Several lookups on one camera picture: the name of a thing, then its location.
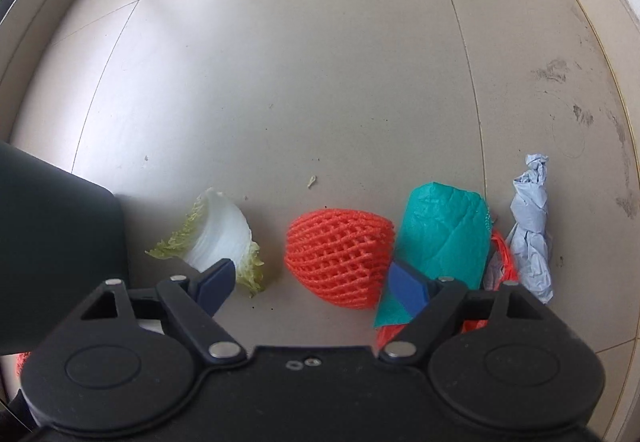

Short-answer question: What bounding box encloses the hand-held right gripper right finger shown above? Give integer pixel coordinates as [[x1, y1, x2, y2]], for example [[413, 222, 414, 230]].
[[378, 261, 547, 363]]

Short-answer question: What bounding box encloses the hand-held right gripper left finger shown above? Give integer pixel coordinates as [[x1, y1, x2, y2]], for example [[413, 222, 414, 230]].
[[80, 258, 247, 363]]

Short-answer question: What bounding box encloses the white knotted tissue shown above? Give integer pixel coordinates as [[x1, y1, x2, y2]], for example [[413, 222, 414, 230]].
[[502, 153, 555, 305]]

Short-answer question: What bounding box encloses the teal plastic bin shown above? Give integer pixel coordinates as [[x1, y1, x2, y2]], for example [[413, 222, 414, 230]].
[[0, 140, 132, 358]]

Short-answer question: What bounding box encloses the napa cabbage leaf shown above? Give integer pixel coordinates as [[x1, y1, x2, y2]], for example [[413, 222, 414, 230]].
[[145, 187, 266, 299]]

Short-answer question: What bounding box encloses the teal plastic wrapper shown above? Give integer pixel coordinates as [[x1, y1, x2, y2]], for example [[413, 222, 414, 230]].
[[372, 182, 493, 329]]

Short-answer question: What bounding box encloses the red mesh bag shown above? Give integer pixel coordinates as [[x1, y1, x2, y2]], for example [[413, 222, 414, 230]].
[[375, 228, 521, 350]]

